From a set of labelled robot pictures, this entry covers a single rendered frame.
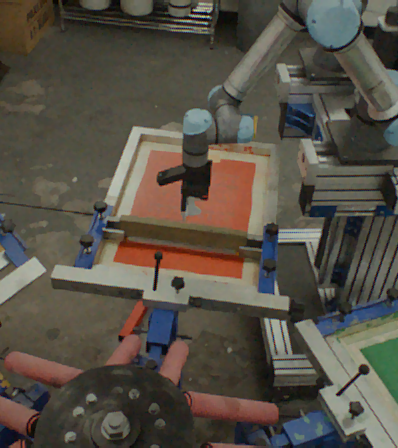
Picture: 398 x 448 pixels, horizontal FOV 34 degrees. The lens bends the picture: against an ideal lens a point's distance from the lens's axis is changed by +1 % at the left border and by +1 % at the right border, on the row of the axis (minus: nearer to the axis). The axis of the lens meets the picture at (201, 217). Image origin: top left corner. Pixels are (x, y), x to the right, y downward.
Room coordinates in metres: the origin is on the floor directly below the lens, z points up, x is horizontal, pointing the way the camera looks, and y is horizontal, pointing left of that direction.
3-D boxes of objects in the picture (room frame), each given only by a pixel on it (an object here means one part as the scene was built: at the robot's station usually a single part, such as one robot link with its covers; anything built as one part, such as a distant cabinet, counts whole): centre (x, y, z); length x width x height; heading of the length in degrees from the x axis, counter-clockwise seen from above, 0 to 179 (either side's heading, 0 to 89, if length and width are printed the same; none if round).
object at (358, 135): (1.72, -0.51, 1.31); 0.15 x 0.15 x 0.10
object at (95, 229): (1.46, 0.33, 0.97); 0.30 x 0.05 x 0.07; 175
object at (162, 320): (1.11, 0.09, 1.02); 0.17 x 0.06 x 0.05; 175
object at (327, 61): (2.21, -0.45, 1.31); 0.15 x 0.15 x 0.10
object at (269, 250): (1.41, -0.22, 0.97); 0.30 x 0.05 x 0.07; 175
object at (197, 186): (1.46, 0.02, 1.26); 0.09 x 0.08 x 0.12; 85
